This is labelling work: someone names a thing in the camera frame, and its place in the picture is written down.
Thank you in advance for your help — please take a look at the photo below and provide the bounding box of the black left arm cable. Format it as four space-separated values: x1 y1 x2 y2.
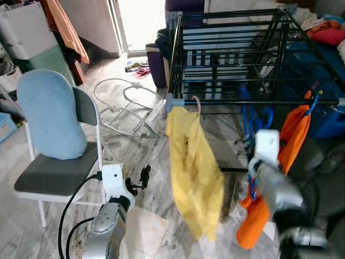
57 172 104 259

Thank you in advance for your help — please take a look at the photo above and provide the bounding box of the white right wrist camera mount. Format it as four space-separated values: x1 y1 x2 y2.
253 129 281 169

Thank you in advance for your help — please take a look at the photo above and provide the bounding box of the red pink clothes pile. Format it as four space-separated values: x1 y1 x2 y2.
306 15 345 46

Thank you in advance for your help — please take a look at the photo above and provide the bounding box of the white shelf trolley with bins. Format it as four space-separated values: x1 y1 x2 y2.
0 46 22 95

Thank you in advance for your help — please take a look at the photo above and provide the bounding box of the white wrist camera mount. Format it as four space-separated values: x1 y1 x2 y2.
101 163 135 197
253 129 281 169

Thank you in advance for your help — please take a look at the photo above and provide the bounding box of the folding chair black seat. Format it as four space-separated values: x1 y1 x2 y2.
13 70 106 227

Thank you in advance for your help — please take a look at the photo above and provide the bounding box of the blue storage box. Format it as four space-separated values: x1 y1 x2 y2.
286 40 345 140

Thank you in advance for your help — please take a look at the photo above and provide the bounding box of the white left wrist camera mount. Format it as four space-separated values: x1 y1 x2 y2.
101 163 135 197

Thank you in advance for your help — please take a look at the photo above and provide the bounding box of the pink plastic hanger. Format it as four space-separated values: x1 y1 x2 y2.
191 96 202 117

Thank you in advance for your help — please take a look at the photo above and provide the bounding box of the light blue plastic basket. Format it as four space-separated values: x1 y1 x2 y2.
0 112 19 144

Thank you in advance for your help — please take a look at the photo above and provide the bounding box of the blue grey cushion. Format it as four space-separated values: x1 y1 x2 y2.
16 69 88 161

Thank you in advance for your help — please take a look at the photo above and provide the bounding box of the white and green cabinet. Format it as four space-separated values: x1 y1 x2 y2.
0 3 76 84

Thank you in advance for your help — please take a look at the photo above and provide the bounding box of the blue plastic hanger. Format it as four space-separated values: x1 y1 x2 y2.
239 84 275 201
305 91 324 117

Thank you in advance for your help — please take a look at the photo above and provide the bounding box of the white tubular metal stand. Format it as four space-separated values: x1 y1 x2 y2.
93 77 163 140

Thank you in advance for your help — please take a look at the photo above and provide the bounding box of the yellow polo shirt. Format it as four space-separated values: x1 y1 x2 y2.
164 105 225 242

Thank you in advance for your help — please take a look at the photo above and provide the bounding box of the orange t-shirt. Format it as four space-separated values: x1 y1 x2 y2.
236 91 313 250

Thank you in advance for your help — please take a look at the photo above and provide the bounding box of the black metal drying rack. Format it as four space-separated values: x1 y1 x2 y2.
166 6 345 174

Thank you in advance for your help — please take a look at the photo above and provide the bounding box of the orange wooden board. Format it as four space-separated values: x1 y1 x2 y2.
43 0 91 65

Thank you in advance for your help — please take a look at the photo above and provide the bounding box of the pink slipper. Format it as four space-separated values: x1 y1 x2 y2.
125 60 153 80

